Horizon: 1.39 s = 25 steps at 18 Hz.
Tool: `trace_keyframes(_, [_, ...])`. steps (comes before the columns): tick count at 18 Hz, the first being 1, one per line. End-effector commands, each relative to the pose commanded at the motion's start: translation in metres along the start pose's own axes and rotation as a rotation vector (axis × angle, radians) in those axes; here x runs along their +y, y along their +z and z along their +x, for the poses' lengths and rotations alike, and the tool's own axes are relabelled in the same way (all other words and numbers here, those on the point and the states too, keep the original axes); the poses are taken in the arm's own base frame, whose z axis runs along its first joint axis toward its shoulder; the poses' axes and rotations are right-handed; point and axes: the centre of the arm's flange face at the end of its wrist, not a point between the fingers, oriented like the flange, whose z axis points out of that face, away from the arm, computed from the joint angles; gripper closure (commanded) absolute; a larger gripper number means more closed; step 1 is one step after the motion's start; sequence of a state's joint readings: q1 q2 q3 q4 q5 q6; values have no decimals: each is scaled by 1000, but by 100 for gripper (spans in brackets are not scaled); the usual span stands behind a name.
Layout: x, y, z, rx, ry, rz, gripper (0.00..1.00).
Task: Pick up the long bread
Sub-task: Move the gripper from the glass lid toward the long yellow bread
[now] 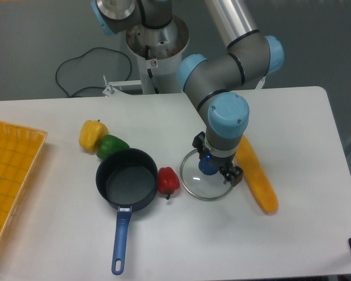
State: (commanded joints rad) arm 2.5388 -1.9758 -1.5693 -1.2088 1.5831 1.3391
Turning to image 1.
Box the white mounting bracket with bolts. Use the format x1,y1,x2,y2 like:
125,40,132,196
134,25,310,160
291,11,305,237
102,75,143,97

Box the glass pot lid blue knob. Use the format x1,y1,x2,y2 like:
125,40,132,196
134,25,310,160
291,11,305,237
180,149,233,201

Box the yellow woven basket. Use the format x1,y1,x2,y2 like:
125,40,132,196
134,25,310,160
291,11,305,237
0,121,47,241

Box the long yellow bread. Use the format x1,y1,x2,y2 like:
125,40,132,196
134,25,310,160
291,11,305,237
235,135,278,214

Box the yellow bell pepper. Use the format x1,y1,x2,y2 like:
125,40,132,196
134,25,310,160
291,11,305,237
78,120,108,153

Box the green bell pepper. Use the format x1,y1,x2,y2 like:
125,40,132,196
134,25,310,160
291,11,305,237
97,135,130,160

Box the dark saucepan blue handle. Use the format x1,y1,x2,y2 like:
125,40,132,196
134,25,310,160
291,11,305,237
95,148,158,275

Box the red bell pepper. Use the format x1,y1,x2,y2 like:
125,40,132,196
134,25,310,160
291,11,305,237
157,167,180,200

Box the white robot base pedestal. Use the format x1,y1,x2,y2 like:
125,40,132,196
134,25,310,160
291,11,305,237
126,16,189,94

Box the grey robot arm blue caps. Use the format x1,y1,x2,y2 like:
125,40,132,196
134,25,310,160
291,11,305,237
91,1,284,186

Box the black cable on floor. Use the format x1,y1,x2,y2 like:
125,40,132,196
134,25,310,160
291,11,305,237
55,47,133,98

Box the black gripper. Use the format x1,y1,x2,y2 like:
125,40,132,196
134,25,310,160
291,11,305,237
192,132,243,186

